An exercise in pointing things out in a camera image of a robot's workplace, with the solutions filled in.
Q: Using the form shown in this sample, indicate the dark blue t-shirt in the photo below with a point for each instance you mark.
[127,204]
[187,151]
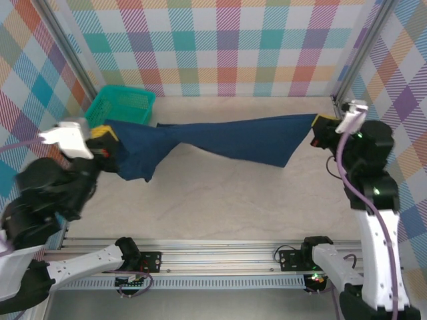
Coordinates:
[233,140]

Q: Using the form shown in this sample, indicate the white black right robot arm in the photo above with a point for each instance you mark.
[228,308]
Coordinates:
[373,266]

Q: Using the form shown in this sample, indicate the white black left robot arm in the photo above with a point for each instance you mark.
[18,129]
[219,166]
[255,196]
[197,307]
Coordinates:
[83,263]

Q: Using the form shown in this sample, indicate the teal plastic mesh basket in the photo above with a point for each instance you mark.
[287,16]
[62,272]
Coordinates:
[126,103]

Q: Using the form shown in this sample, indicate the small board with green terminals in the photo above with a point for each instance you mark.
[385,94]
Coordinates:
[131,281]

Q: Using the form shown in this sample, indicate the small board with lit LEDs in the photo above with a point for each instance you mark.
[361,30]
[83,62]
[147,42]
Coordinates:
[315,279]

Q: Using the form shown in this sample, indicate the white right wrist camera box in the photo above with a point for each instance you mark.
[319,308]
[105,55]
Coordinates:
[353,115]

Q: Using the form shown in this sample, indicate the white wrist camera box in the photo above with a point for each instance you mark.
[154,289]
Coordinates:
[70,140]
[353,115]

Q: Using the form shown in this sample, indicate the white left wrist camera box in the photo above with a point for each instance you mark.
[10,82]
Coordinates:
[70,140]

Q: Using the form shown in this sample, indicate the aluminium frame post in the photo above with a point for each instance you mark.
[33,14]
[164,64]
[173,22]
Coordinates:
[364,50]
[72,50]

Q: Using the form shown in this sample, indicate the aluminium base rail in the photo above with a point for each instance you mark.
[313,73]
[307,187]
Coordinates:
[217,258]

